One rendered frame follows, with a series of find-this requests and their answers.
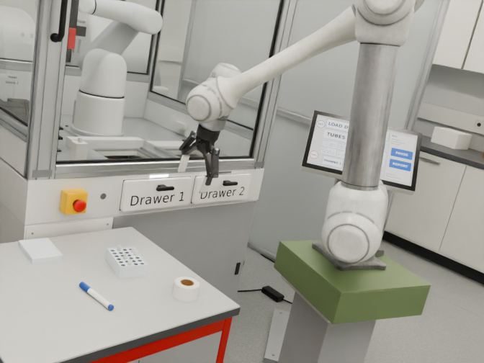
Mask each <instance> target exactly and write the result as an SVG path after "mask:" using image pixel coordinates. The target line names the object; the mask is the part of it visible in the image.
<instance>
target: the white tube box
mask: <svg viewBox="0 0 484 363"><path fill-rule="evenodd" d="M132 247H134V246H127V247H121V250H120V251H117V247H114V248H107V252H106V258H105V259H106V261H107V263H108V264H109V265H110V266H111V268H112V270H113V271H114V273H115V274H116V275H117V277H118V278H119V279H124V278H131V277H146V276H147V271H148V264H147V262H146V261H145V260H144V258H143V257H142V256H141V255H140V254H139V253H138V254H137V256H133V253H131V248H132ZM123 254H127V259H126V260H124V259H123ZM128 259H132V260H133V262H132V265H131V266H128V265H127V261H128Z"/></svg>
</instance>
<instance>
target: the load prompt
mask: <svg viewBox="0 0 484 363"><path fill-rule="evenodd" d="M326 127H327V128H331V129H334V130H340V131H344V132H348V129H349V123H347V122H342V121H338V120H332V119H328V118H327V121H326ZM389 137H390V132H388V131H387V135H386V139H385V140H387V141H389Z"/></svg>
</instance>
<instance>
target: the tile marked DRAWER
mask: <svg viewBox="0 0 484 363"><path fill-rule="evenodd" d="M343 162H344V160H343V159H340V158H334V157H330V156H324V155H323V159H322V163H321V164H324V165H327V166H333V167H336V168H340V169H342V166H343Z"/></svg>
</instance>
